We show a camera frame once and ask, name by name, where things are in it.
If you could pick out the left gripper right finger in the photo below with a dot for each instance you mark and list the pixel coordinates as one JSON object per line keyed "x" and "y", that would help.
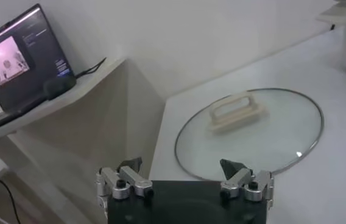
{"x": 237, "y": 182}

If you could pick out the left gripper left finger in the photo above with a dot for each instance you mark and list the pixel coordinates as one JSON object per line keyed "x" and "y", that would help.
{"x": 130, "y": 179}

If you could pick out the black computer mouse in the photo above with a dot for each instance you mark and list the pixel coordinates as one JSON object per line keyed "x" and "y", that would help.
{"x": 58, "y": 86}

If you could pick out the white side table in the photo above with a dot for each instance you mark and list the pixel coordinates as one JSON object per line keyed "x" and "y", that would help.
{"x": 100, "y": 79}

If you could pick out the black laptop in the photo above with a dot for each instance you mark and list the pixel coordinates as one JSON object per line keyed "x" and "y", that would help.
{"x": 23, "y": 45}

